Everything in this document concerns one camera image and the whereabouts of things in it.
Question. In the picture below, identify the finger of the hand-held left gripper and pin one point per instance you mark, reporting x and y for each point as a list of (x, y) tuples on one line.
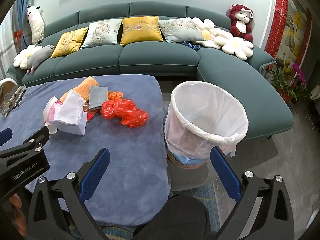
[(5, 136), (40, 137)]

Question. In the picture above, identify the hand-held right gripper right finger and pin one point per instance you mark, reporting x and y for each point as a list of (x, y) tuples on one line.
[(225, 175)]

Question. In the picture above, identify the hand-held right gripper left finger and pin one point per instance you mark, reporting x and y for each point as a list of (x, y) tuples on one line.
[(96, 172)]

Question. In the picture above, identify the white and pink cup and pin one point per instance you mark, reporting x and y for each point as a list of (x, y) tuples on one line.
[(51, 108)]

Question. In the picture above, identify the white tissue paper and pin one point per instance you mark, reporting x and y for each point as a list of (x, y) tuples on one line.
[(70, 110)]

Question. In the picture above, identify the red plastic bag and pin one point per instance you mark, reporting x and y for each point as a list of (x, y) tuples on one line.
[(120, 112)]

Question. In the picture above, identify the grey fabric pouch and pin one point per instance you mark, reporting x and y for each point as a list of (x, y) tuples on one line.
[(97, 97)]

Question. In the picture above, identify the person's left hand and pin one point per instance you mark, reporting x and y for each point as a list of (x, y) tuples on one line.
[(16, 201)]

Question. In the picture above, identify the blue plush table blanket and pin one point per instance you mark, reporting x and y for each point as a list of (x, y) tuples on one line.
[(125, 167)]

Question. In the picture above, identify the metal lock hardware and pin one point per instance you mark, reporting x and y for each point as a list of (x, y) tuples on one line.
[(12, 100)]

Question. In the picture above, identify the white chair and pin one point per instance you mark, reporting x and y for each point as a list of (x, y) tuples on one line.
[(7, 80)]

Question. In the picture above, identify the person's black trousers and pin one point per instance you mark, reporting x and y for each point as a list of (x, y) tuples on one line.
[(175, 217)]

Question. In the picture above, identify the orange ribbed cloth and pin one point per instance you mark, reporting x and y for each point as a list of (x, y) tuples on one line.
[(86, 86)]

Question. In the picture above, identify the orange plastic bag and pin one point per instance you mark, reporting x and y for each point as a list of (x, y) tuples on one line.
[(115, 95)]

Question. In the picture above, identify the grey plush toy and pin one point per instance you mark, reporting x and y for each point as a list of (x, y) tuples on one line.
[(40, 56)]

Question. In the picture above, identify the white flower cushion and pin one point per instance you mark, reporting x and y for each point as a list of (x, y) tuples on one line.
[(237, 48), (202, 26), (221, 36), (25, 56)]

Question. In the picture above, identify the white sheer curtain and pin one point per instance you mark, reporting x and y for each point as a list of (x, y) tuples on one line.
[(8, 50)]

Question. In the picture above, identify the yellow embroidered cushion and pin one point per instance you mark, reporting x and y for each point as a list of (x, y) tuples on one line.
[(140, 30), (70, 42)]

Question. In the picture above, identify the red curtain bow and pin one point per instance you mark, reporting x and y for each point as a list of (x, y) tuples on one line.
[(18, 33)]

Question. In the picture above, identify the green potted plant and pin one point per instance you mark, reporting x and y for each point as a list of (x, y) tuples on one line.
[(282, 80)]

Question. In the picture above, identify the white long plush toy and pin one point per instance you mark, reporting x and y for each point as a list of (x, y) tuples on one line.
[(36, 25)]

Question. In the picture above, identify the pale embroidered cushion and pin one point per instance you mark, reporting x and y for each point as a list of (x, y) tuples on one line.
[(177, 30), (100, 33)]

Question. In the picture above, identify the purple orchid plant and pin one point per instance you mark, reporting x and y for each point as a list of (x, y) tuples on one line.
[(300, 73)]

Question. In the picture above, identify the dark green sofa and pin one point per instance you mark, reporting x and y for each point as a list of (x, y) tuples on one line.
[(155, 57)]

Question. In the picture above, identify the blue patterned cloth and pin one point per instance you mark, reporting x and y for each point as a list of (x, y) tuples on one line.
[(191, 45)]

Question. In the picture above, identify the red monkey plush toy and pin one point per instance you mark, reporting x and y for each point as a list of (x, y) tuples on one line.
[(241, 30)]

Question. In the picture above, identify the floral wall painting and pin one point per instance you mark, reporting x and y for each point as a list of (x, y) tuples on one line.
[(296, 30)]

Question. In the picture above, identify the red patterned wall panel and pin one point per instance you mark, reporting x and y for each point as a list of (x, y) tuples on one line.
[(277, 17)]

